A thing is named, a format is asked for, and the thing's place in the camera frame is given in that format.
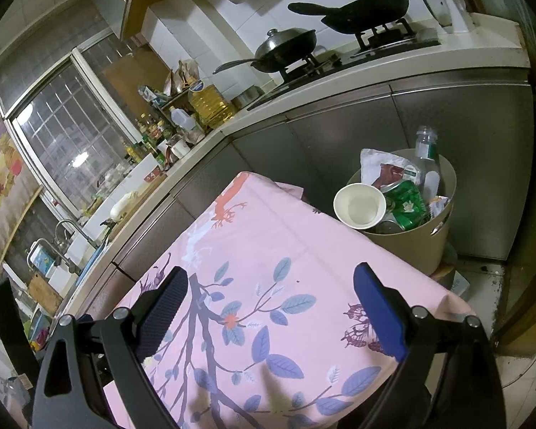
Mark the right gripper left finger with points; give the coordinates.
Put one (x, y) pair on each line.
(157, 310)

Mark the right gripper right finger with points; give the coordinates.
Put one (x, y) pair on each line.
(386, 309)

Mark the white paper cup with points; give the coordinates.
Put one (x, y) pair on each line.
(359, 206)

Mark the red plastic wrapper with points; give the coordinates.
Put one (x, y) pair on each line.
(389, 174)

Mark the white tissue paper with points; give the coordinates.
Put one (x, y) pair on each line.
(370, 165)

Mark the clear plastic water bottle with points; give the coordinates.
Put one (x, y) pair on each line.
(426, 155)

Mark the beige round trash bin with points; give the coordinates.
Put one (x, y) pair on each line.
(423, 247)

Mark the kitchen window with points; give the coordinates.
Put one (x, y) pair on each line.
(74, 110)

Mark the pink printed tablecloth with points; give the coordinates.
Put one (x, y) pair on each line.
(271, 333)

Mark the steel sink faucet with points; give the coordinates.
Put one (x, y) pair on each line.
(66, 228)

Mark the wooden cutting board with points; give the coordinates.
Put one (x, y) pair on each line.
(131, 208)

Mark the white plastic jug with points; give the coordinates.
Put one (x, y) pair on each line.
(182, 119)

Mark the yellow cooking oil jug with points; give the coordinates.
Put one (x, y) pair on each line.
(212, 109)

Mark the black gas stove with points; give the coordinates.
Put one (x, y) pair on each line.
(390, 41)

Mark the lidded steel wok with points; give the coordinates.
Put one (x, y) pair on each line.
(280, 50)

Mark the black frying pan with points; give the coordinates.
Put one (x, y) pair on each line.
(356, 17)

